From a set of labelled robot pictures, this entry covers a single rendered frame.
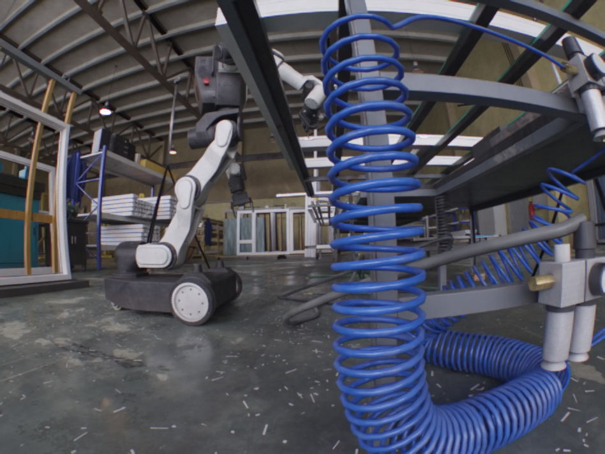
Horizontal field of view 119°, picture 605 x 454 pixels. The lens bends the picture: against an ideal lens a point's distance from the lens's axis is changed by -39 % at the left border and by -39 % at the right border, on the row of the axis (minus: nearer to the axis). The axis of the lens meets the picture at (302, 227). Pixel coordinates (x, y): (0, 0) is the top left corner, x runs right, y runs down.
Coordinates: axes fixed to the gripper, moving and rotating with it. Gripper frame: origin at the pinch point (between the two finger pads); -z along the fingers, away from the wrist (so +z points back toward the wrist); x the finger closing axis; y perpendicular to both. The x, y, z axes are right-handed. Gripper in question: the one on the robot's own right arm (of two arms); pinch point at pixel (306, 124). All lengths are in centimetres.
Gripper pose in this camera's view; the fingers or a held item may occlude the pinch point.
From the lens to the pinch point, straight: 149.0
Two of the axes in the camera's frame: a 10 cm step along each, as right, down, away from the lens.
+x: -5.5, -8.3, 1.1
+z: 2.0, -2.5, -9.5
